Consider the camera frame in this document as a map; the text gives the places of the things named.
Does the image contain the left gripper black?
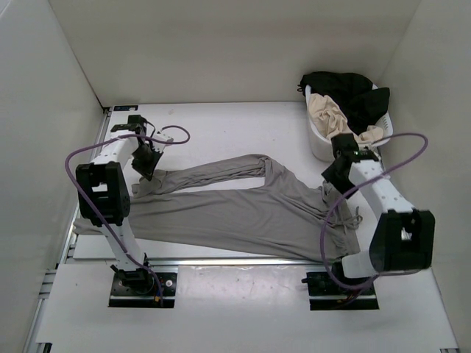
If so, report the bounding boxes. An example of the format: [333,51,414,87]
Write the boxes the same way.
[131,145,163,182]

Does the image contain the grey trousers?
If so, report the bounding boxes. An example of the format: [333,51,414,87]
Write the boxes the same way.
[72,153,364,264]

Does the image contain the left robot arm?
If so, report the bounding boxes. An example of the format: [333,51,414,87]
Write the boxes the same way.
[75,115,164,300]

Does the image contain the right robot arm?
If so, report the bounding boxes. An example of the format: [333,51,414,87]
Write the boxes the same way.
[319,133,436,294]

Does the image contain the white laundry basket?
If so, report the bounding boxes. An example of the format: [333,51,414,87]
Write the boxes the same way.
[305,85,393,162]

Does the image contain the blue label sticker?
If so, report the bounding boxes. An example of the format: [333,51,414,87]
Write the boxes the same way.
[113,105,138,112]

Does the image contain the beige garment in basket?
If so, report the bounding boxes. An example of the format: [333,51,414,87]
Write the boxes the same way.
[308,93,384,144]

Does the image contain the black garment in basket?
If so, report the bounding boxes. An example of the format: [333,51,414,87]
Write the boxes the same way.
[298,71,391,135]

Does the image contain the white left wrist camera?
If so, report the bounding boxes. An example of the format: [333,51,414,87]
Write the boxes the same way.
[152,134,174,153]

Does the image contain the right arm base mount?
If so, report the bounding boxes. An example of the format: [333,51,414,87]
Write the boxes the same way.
[301,272,380,311]

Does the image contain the aluminium front rail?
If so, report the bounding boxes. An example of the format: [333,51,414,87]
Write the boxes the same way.
[65,256,420,267]

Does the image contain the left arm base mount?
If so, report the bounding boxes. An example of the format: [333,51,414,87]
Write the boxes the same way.
[108,265,177,309]

